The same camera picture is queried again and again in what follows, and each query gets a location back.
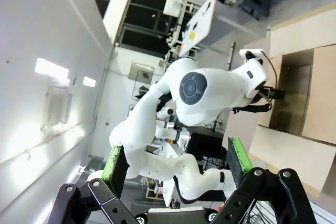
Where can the white board with holes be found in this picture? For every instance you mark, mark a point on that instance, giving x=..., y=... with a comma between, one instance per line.
x=200, y=22

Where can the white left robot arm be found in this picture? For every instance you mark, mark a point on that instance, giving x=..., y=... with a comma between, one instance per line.
x=207, y=113

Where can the white square box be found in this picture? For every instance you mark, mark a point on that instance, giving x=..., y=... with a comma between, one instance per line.
x=173, y=5

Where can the large brown cardboard box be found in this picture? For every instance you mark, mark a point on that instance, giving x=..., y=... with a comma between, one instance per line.
x=296, y=90

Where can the small rectangular ceiling light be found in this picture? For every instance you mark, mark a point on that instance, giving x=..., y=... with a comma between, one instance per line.
x=89, y=81

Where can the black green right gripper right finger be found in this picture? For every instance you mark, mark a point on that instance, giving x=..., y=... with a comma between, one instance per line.
x=237, y=161

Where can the white ceiling air conditioner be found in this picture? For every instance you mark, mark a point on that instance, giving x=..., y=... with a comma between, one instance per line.
x=56, y=106

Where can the black monitor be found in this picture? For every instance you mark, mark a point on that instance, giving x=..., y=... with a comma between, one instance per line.
x=206, y=144

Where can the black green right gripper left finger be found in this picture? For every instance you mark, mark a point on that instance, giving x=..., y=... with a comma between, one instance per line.
x=116, y=166

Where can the dark grey cabinet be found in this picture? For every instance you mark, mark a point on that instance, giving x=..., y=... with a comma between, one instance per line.
x=253, y=2

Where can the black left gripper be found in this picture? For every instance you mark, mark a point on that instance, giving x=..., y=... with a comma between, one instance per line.
x=276, y=94

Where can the large rectangular ceiling light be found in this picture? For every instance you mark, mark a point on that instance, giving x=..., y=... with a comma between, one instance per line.
x=51, y=67

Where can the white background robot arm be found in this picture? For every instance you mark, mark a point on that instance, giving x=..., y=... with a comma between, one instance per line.
x=165, y=132

